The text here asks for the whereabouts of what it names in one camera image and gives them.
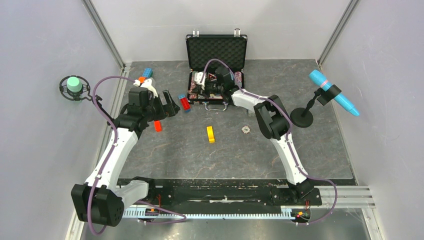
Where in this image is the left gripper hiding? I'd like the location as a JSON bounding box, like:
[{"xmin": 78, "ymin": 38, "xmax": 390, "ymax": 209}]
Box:
[{"xmin": 142, "ymin": 90, "xmax": 180, "ymax": 123}]

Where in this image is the black poker chip case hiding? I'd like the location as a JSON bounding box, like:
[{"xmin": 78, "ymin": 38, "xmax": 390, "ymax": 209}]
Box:
[{"xmin": 185, "ymin": 28, "xmax": 248, "ymax": 111}]

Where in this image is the red 100 poker chip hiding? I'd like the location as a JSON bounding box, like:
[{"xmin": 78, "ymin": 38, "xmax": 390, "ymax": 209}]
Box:
[{"xmin": 241, "ymin": 126, "xmax": 251, "ymax": 134}]

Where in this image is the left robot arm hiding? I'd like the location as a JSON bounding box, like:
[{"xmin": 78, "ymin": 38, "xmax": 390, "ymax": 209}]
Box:
[{"xmin": 71, "ymin": 87, "xmax": 180, "ymax": 227}]

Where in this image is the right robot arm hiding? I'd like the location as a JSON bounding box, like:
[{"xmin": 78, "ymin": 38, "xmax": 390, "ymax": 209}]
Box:
[{"xmin": 189, "ymin": 67, "xmax": 314, "ymax": 204}]

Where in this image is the red blue lego block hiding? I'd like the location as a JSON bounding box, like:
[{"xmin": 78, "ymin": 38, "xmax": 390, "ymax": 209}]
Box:
[{"xmin": 178, "ymin": 94, "xmax": 191, "ymax": 113}]

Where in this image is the orange block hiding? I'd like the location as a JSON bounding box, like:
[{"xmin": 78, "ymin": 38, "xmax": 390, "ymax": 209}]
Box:
[{"xmin": 154, "ymin": 120, "xmax": 163, "ymax": 132}]

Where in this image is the blue orange toy car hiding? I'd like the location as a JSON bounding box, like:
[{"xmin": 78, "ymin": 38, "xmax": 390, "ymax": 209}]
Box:
[{"xmin": 138, "ymin": 67, "xmax": 153, "ymax": 83}]

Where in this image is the yellow arch block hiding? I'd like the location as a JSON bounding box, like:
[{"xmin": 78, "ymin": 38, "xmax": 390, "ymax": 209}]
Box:
[{"xmin": 206, "ymin": 126, "xmax": 215, "ymax": 143}]

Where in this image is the blue microphone on stand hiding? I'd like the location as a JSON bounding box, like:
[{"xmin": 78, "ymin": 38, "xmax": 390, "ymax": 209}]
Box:
[{"xmin": 290, "ymin": 70, "xmax": 360, "ymax": 128}]

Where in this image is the green microphone on stand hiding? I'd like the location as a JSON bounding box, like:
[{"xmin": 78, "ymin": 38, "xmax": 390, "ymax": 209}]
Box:
[{"xmin": 58, "ymin": 75, "xmax": 114, "ymax": 121}]

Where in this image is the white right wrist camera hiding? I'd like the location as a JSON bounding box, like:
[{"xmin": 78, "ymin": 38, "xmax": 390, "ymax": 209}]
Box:
[{"xmin": 194, "ymin": 71, "xmax": 207, "ymax": 89}]

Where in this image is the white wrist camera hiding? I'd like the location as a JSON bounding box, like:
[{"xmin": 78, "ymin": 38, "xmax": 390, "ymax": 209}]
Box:
[
  {"xmin": 194, "ymin": 71, "xmax": 207, "ymax": 89},
  {"xmin": 133, "ymin": 77, "xmax": 159, "ymax": 98}
]

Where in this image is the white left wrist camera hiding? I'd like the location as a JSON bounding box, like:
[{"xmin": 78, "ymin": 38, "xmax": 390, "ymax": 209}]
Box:
[{"xmin": 133, "ymin": 77, "xmax": 159, "ymax": 98}]

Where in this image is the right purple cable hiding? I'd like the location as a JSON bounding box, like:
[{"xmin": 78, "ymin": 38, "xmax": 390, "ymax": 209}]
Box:
[{"xmin": 202, "ymin": 58, "xmax": 339, "ymax": 226}]

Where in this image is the purple cable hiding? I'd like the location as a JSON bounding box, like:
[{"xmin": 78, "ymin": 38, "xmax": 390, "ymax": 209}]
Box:
[
  {"xmin": 202, "ymin": 58, "xmax": 339, "ymax": 226},
  {"xmin": 87, "ymin": 76, "xmax": 187, "ymax": 237}
]

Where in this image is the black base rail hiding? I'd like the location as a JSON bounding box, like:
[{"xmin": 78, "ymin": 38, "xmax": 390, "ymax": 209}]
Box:
[{"xmin": 143, "ymin": 178, "xmax": 323, "ymax": 215}]

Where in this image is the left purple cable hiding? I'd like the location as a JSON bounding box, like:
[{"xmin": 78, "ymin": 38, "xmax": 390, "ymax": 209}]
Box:
[{"xmin": 87, "ymin": 76, "xmax": 187, "ymax": 237}]

